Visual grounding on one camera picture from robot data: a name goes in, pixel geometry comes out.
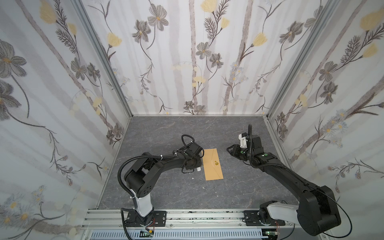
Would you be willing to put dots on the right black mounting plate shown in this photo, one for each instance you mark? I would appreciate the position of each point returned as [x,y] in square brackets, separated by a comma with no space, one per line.
[252,219]

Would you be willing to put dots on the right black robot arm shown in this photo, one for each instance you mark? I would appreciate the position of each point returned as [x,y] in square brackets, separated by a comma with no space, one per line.
[317,210]

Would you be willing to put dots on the white perforated cable duct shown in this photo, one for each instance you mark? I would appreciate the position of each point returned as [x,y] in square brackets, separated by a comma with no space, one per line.
[182,234]

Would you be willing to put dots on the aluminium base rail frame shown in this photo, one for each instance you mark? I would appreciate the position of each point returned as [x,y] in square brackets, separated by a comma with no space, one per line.
[193,219]

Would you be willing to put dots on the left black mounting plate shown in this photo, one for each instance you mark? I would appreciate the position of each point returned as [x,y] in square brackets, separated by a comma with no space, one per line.
[154,218]

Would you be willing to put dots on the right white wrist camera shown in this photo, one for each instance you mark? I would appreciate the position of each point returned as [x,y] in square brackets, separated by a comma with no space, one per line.
[243,140]

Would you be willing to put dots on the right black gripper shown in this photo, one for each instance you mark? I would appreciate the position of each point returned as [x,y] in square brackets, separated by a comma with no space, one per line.
[250,141]

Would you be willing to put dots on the black mounting plate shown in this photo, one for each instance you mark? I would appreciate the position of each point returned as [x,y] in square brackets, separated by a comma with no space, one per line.
[154,218]
[252,219]

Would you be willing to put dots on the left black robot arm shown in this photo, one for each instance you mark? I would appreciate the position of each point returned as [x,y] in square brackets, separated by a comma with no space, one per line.
[139,175]

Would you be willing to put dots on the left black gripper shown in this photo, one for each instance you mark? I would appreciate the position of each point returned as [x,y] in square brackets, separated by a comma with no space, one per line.
[195,151]

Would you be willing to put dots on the brown kraft envelope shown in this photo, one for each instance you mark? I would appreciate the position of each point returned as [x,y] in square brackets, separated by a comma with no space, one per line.
[212,165]

